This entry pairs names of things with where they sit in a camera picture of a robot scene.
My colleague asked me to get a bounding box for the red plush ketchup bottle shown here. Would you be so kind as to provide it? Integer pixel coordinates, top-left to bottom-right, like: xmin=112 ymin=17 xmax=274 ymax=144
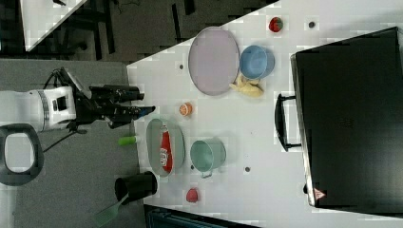
xmin=160 ymin=125 xmax=173 ymax=173

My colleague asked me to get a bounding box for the grey white stand base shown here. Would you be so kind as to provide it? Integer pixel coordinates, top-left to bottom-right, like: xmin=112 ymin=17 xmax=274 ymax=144
xmin=0 ymin=123 xmax=44 ymax=186

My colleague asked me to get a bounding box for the black utensil cup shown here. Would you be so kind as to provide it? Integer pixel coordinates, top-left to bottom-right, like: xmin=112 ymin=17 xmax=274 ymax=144
xmin=114 ymin=171 xmax=158 ymax=205

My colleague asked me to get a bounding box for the orange slice toy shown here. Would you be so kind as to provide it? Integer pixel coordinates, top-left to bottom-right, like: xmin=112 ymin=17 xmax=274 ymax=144
xmin=179 ymin=102 xmax=193 ymax=117

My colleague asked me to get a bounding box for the green spatula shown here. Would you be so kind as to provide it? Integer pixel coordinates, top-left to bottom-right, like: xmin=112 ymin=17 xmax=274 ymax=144
xmin=93 ymin=195 xmax=128 ymax=228

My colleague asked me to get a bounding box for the pink plush toy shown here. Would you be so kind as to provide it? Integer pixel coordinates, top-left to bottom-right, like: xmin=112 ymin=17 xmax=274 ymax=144
xmin=186 ymin=188 xmax=199 ymax=203

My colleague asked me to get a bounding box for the green cylinder toy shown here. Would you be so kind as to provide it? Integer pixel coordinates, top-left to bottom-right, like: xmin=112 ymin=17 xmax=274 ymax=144
xmin=118 ymin=136 xmax=141 ymax=146

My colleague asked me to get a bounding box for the blue black crate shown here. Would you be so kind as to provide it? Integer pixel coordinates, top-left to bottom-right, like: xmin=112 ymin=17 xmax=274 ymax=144
xmin=144 ymin=204 xmax=258 ymax=228

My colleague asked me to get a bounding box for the black cable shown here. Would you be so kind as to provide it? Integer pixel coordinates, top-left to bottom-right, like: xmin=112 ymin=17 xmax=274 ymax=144
xmin=42 ymin=127 xmax=88 ymax=154

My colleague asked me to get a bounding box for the lavender oval plate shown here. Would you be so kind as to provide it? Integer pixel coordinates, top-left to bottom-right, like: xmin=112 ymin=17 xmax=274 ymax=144
xmin=188 ymin=27 xmax=240 ymax=96

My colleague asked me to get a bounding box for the blue bowl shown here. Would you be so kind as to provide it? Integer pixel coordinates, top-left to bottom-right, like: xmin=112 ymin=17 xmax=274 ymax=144
xmin=240 ymin=46 xmax=275 ymax=80

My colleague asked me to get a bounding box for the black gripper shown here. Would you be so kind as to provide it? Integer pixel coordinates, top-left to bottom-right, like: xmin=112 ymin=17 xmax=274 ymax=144
xmin=59 ymin=67 xmax=156 ymax=130

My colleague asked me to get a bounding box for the white side table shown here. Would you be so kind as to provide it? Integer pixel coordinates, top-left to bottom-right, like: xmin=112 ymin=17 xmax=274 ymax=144
xmin=19 ymin=0 xmax=88 ymax=51

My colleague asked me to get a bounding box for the green oval strainer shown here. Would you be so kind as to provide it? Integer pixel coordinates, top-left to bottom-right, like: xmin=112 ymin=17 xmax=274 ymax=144
xmin=146 ymin=118 xmax=185 ymax=178

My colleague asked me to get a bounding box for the red strawberry toy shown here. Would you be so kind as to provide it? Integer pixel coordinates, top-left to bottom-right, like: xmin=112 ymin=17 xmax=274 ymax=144
xmin=268 ymin=17 xmax=283 ymax=32

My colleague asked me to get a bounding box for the black toaster oven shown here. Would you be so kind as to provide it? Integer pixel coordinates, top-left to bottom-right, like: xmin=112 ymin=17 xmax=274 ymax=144
xmin=290 ymin=27 xmax=403 ymax=218

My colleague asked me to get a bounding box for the yellow plush chicken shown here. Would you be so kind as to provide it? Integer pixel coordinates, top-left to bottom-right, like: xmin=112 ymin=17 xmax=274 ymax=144
xmin=229 ymin=74 xmax=263 ymax=98

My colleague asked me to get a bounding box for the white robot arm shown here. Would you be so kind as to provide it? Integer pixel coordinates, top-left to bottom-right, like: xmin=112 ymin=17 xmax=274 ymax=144
xmin=1 ymin=67 xmax=155 ymax=132

